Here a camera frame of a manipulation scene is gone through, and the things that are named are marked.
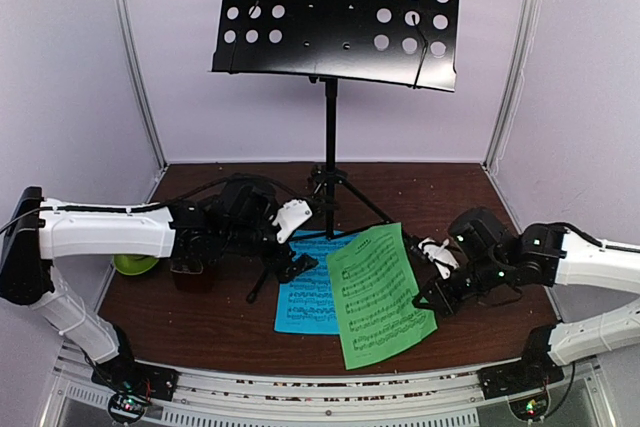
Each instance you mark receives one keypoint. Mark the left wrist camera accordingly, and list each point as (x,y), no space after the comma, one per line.
(289,217)

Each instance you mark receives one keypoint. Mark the front aluminium rail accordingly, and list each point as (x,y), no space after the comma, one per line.
(445,397)

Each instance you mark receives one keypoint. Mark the black music stand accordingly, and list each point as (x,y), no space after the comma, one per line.
(403,42)

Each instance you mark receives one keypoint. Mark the left aluminium frame post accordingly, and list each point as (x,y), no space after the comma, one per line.
(137,82)

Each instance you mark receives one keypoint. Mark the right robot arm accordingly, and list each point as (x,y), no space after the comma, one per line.
(547,254)

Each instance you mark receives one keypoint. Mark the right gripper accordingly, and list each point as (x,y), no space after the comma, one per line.
(443,300)

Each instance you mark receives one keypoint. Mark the green saucer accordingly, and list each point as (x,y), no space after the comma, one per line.
(133,265)

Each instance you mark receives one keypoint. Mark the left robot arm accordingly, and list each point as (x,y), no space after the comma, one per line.
(244,219)

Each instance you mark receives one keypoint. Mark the green sheet music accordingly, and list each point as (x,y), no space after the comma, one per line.
(373,287)

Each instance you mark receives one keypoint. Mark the aluminium frame post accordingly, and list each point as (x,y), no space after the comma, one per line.
(137,82)
(524,39)

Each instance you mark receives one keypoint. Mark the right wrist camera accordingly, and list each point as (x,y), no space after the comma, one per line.
(439,254)

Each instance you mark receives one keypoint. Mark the brown metronome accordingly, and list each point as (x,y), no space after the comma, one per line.
(192,276)

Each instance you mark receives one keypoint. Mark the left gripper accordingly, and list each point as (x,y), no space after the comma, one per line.
(275,264)

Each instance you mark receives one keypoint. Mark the right aluminium frame post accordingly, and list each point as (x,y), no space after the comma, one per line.
(524,39)

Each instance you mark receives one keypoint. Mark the blue sheet music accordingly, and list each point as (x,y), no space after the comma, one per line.
(305,305)

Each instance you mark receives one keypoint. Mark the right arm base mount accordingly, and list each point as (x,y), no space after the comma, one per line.
(525,386)

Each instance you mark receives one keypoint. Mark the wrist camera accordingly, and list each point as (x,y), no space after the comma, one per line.
(289,217)
(439,254)

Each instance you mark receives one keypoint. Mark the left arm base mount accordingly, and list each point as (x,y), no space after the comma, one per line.
(133,399)

